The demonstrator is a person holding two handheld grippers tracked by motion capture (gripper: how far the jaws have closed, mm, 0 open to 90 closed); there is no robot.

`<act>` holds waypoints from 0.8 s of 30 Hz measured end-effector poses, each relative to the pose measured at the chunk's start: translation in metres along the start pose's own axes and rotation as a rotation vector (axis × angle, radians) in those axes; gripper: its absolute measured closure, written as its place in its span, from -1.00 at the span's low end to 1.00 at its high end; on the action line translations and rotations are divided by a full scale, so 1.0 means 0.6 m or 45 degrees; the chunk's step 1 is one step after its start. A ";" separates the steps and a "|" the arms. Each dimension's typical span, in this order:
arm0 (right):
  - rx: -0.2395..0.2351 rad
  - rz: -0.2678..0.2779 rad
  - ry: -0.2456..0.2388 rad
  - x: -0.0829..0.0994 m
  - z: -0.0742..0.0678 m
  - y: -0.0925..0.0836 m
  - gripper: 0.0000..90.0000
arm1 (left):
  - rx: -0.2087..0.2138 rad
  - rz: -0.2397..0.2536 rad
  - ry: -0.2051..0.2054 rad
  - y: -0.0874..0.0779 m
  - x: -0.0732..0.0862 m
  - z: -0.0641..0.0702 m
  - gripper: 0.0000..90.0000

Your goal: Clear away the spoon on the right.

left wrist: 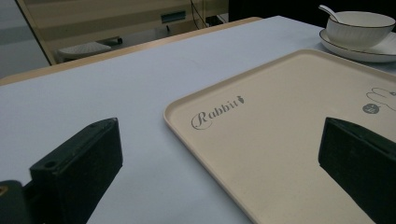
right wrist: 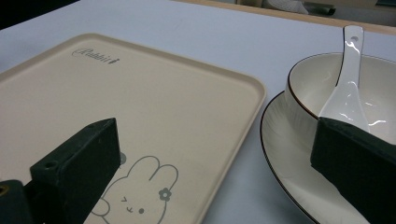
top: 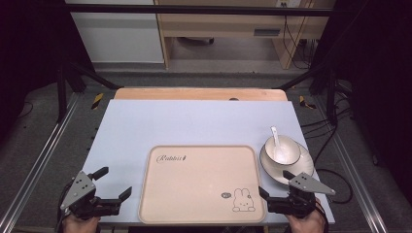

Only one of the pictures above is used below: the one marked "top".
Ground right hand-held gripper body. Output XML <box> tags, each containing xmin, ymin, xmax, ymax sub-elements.
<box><xmin>266</xmin><ymin>172</ymin><xmax>337</xmax><ymax>219</ymax></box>

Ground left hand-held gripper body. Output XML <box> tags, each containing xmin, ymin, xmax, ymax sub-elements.
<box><xmin>59</xmin><ymin>171</ymin><xmax>122</xmax><ymax>221</ymax></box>

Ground person's right hand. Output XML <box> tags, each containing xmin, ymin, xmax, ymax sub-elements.
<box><xmin>285</xmin><ymin>207</ymin><xmax>327</xmax><ymax>233</ymax></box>

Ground person's left hand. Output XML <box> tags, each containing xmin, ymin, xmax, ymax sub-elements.
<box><xmin>61</xmin><ymin>213</ymin><xmax>102</xmax><ymax>233</ymax></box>

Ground white plate with dark rim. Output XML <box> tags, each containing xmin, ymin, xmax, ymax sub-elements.
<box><xmin>258</xmin><ymin>140</ymin><xmax>316</xmax><ymax>186</ymax></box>

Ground white bowl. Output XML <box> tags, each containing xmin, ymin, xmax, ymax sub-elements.
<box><xmin>264</xmin><ymin>134</ymin><xmax>302</xmax><ymax>166</ymax></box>

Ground white spoon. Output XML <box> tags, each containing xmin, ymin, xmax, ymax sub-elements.
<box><xmin>269</xmin><ymin>125</ymin><xmax>288</xmax><ymax>163</ymax></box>

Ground beige tray with rabbit print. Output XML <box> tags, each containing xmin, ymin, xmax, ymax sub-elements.
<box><xmin>138</xmin><ymin>145</ymin><xmax>268</xmax><ymax>225</ymax></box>

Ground yellow and black tape marker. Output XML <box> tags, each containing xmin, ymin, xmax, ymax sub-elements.
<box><xmin>90</xmin><ymin>92</ymin><xmax>105</xmax><ymax>111</ymax></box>
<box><xmin>298</xmin><ymin>94</ymin><xmax>318</xmax><ymax>111</ymax></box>

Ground black metal stand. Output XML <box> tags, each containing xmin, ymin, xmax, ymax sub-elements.
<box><xmin>274</xmin><ymin>59</ymin><xmax>339</xmax><ymax>126</ymax></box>
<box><xmin>55</xmin><ymin>61</ymin><xmax>121</xmax><ymax>123</ymax></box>

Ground wooden table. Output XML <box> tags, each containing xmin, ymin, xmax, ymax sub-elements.
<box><xmin>113</xmin><ymin>86</ymin><xmax>289</xmax><ymax>102</ymax></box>

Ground white cabinet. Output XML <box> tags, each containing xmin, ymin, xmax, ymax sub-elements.
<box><xmin>64</xmin><ymin>0</ymin><xmax>165</xmax><ymax>64</ymax></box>

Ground wooden desk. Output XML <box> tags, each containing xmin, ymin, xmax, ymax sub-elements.
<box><xmin>154</xmin><ymin>0</ymin><xmax>335</xmax><ymax>70</ymax></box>

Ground black metal crossbar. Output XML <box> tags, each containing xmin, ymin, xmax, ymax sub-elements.
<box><xmin>64</xmin><ymin>4</ymin><xmax>336</xmax><ymax>17</ymax></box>

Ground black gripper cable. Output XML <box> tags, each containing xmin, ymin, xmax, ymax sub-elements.
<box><xmin>55</xmin><ymin>179</ymin><xmax>75</xmax><ymax>233</ymax></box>
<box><xmin>314</xmin><ymin>198</ymin><xmax>330</xmax><ymax>233</ymax></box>

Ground black floor cable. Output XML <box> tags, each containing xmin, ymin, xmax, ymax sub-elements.
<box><xmin>300</xmin><ymin>106</ymin><xmax>355</xmax><ymax>206</ymax></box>

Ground aluminium rail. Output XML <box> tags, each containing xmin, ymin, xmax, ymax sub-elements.
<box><xmin>0</xmin><ymin>92</ymin><xmax>81</xmax><ymax>233</ymax></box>
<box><xmin>314</xmin><ymin>95</ymin><xmax>392</xmax><ymax>233</ymax></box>

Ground black hanging cables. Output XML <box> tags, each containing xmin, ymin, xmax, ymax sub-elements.
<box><xmin>282</xmin><ymin>14</ymin><xmax>317</xmax><ymax>70</ymax></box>

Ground white wall socket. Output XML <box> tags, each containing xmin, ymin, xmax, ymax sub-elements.
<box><xmin>275</xmin><ymin>0</ymin><xmax>303</xmax><ymax>9</ymax></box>

